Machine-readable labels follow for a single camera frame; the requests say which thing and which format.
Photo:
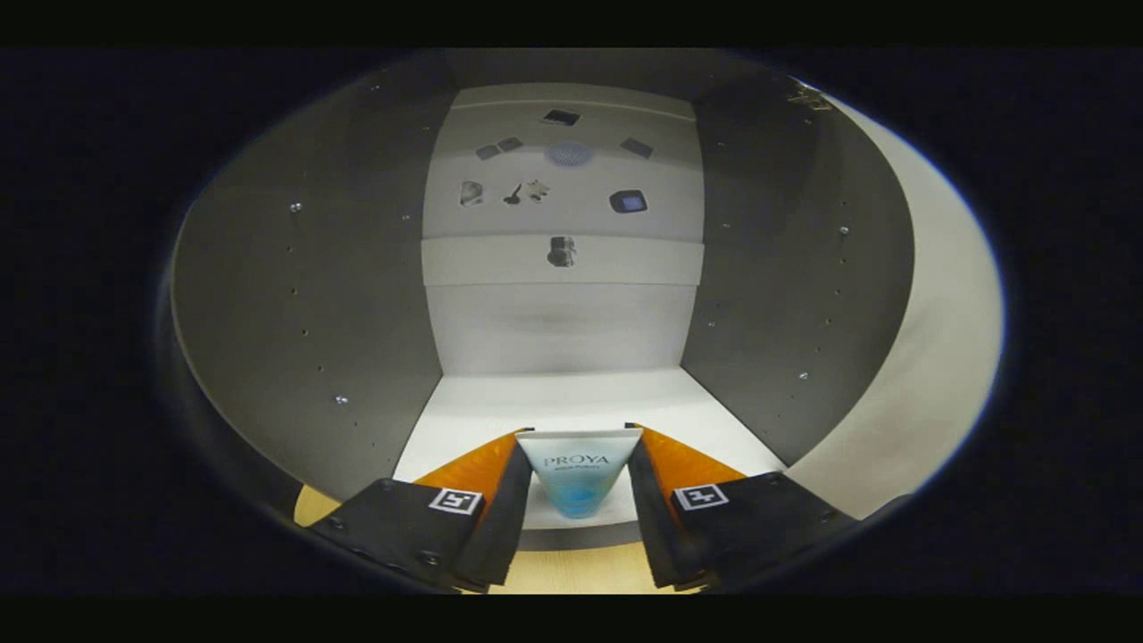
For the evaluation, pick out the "grey cabinet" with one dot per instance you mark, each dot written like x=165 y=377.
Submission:
x=312 y=295

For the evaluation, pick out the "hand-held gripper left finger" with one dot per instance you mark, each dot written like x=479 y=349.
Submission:
x=500 y=518

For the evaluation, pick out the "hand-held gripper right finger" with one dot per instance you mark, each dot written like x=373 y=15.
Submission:
x=656 y=527

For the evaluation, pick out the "blue and white tube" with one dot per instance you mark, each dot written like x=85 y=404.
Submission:
x=579 y=473

